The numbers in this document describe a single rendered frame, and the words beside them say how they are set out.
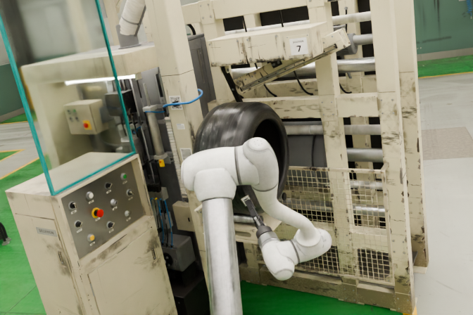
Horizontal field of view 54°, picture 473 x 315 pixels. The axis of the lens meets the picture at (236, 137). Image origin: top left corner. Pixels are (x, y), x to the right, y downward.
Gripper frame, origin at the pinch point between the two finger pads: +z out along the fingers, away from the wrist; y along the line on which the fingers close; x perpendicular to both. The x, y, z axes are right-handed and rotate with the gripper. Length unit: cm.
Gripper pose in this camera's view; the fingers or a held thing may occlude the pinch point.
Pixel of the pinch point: (250, 206)
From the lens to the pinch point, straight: 220.1
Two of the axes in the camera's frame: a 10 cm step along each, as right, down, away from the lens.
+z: -3.1, -5.6, 7.7
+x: 8.6, -5.0, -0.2
